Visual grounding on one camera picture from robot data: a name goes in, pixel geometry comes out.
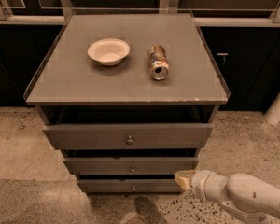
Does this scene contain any grey drawer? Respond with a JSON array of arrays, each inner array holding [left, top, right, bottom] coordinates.
[[43, 123, 213, 150], [64, 149, 198, 175], [77, 175, 182, 193]]

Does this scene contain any grey bottom drawer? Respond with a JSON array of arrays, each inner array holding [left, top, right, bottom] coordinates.
[[77, 175, 182, 193]]

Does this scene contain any grey drawer cabinet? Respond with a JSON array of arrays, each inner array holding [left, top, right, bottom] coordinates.
[[23, 12, 231, 126]]

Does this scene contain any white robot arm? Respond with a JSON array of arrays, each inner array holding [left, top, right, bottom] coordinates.
[[175, 170, 280, 224]]

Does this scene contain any white cylindrical robot base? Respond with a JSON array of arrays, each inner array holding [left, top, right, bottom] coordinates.
[[264, 92, 280, 126]]

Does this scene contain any white paper bowl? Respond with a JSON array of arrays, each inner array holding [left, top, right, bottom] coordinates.
[[87, 38, 130, 66]]

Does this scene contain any dark right cabinet handle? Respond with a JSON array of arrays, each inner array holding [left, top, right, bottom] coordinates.
[[217, 52, 229, 67]]

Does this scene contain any crushed soda can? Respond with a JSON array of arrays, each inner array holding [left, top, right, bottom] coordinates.
[[148, 45, 169, 80]]

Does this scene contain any metal railing frame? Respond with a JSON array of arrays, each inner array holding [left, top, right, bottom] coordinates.
[[0, 0, 280, 27]]

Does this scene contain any grey top drawer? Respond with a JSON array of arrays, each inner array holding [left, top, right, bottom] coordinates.
[[43, 123, 213, 150]]

